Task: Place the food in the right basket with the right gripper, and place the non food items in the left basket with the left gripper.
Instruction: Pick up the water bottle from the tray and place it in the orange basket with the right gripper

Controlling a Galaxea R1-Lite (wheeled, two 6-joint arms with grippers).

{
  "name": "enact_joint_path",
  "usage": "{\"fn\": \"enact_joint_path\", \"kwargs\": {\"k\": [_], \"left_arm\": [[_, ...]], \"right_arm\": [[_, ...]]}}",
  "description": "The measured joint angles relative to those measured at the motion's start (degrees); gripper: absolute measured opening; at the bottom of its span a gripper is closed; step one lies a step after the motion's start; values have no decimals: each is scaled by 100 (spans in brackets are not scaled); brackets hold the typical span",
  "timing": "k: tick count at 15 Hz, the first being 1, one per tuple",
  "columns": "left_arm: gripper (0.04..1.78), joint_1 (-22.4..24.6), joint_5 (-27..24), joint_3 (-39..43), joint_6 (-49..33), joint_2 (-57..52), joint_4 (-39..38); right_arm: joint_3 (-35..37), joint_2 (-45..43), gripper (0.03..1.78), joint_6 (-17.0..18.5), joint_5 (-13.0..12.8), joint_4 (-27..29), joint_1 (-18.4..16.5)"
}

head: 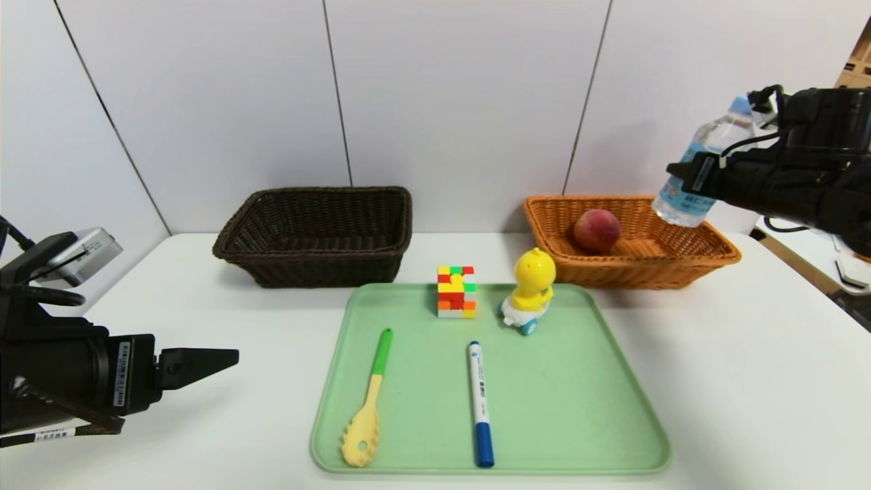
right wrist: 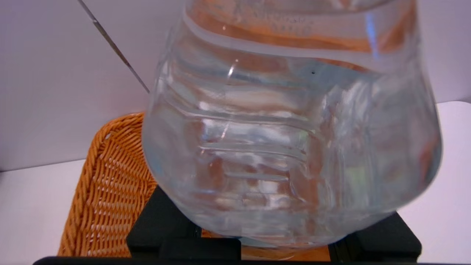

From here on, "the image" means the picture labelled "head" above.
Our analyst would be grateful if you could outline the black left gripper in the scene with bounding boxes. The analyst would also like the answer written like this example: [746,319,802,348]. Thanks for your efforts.
[0,333,240,434]

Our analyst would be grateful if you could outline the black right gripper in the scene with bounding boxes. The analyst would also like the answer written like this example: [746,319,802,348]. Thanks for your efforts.
[665,151,746,206]

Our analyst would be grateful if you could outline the clear water bottle blue cap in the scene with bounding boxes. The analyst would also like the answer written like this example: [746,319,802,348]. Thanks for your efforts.
[652,95,757,228]

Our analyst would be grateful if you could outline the red peach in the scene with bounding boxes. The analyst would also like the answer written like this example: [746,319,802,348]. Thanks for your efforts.
[573,209,621,255]

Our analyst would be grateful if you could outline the yellow duck scooter toy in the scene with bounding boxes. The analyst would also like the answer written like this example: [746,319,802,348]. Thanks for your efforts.
[499,248,556,336]

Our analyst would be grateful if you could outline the cream pasta spoon green handle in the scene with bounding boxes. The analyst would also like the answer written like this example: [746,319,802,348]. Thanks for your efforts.
[342,328,394,467]

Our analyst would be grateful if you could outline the colourful puzzle cube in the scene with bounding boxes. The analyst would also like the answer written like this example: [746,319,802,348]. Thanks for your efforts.
[437,265,478,319]

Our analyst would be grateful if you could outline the orange wicker basket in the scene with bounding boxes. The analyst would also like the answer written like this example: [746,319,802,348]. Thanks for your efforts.
[523,196,742,291]

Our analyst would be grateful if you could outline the dark brown wicker basket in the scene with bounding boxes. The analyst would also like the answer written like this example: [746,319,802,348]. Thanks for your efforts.
[212,187,414,289]

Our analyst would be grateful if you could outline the white side table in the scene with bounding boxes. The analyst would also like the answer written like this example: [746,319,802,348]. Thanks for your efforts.
[753,218,871,297]

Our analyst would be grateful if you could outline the black and white flat item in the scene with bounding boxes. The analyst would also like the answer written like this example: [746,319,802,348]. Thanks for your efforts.
[834,248,871,290]

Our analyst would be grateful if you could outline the wooden cabinet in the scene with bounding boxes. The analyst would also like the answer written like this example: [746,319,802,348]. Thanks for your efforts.
[834,17,871,89]

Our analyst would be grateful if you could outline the light green plastic tray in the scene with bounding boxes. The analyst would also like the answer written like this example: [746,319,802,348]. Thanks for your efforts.
[310,282,672,474]

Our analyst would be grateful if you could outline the white marker blue cap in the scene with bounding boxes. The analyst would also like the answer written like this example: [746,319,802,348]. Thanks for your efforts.
[467,340,495,468]

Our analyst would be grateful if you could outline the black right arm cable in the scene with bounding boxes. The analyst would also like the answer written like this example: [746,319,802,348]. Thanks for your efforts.
[723,128,783,161]

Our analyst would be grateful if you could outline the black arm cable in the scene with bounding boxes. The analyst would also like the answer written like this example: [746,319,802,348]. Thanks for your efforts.
[723,128,783,161]
[0,216,86,307]

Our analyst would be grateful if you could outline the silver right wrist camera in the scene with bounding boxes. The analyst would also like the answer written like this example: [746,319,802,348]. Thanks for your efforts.
[747,85,783,131]

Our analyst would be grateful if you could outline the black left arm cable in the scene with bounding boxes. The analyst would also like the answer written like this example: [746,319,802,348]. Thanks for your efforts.
[0,216,86,307]

